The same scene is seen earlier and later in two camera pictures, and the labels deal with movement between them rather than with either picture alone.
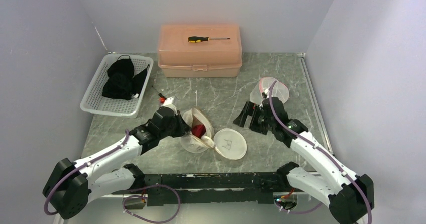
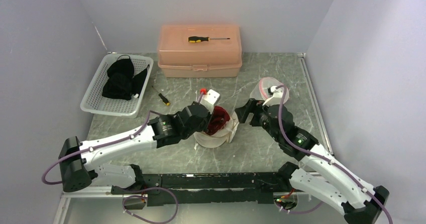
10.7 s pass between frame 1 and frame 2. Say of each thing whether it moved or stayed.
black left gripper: moved
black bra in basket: stayed
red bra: moved
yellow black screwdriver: stayed
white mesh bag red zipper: stayed
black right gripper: stayed
